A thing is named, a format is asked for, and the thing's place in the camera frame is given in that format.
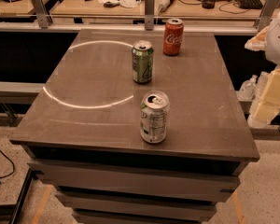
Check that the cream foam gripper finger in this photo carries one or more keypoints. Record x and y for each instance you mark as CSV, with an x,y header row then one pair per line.
x,y
267,107
257,42

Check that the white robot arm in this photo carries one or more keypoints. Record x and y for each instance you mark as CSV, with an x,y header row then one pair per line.
x,y
272,54

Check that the red Coca-Cola can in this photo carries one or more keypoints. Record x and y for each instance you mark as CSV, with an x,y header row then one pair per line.
x,y
173,35

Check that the white green soda can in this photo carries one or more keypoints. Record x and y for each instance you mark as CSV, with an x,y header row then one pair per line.
x,y
154,109

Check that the clear sanitizer bottle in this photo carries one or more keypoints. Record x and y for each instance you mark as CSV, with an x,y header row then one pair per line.
x,y
247,90
261,83

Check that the black round cup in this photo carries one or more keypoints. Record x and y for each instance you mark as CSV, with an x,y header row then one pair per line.
x,y
209,4

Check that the white power strip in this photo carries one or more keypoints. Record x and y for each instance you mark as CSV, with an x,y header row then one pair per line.
x,y
164,4

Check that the white face mask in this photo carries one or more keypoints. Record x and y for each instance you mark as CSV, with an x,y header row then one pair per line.
x,y
129,3

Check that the brown drawer cabinet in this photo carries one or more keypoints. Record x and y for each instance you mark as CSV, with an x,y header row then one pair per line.
x,y
82,132

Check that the right metal railing post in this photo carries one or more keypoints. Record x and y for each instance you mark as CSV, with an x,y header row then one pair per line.
x,y
265,16

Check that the metal railing post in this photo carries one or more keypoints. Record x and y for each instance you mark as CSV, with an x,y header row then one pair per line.
x,y
149,14
43,18
265,16

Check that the middle metal railing post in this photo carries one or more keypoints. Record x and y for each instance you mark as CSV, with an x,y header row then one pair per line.
x,y
149,14

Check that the left metal railing post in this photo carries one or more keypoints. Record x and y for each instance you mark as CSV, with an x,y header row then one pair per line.
x,y
43,18

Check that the black metal floor frame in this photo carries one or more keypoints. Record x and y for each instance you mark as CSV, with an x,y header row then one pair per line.
x,y
21,199

